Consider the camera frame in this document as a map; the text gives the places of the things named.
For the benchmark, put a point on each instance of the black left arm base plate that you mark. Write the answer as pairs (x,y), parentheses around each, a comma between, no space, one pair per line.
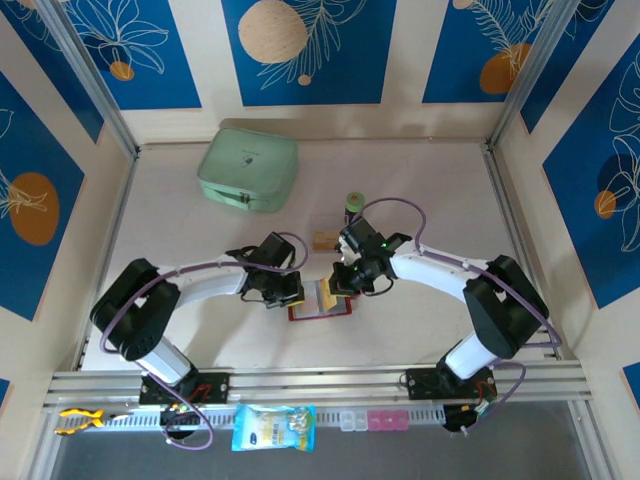
(220,387)

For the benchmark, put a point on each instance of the red-framed clear box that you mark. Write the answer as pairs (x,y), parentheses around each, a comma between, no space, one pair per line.
(312,316)

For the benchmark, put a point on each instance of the black bottle green lid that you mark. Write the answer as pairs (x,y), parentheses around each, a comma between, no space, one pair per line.
(354,200)

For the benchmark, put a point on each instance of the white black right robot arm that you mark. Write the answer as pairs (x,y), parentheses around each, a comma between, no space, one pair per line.
(505,310)

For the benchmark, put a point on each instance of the blue snack bag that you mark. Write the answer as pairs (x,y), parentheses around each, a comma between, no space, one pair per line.
(272,427)

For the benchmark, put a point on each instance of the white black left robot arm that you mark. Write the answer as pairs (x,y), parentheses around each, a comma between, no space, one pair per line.
(145,310)

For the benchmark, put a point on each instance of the long aluminium base rail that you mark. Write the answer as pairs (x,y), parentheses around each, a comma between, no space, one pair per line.
(325,382)

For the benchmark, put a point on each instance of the aluminium side rail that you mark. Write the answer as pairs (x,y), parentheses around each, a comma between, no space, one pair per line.
(525,250)
(107,255)

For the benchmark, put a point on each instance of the grey metal sheet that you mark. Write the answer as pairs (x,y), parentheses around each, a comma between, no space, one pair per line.
(400,460)

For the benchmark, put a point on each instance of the mint green zipper pouch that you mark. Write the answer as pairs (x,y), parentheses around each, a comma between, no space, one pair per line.
(247,167)

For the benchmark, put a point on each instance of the aluminium frame post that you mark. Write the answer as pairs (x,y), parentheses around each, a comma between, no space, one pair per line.
(530,75)
(90,82)

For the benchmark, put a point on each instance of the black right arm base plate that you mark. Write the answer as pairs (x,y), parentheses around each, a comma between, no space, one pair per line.
(422,384)

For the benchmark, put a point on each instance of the pink plastic pill box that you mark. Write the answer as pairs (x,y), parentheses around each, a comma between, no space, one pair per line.
(387,420)

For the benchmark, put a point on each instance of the clear plastic pill box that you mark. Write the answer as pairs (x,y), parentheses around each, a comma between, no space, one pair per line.
(353,421)

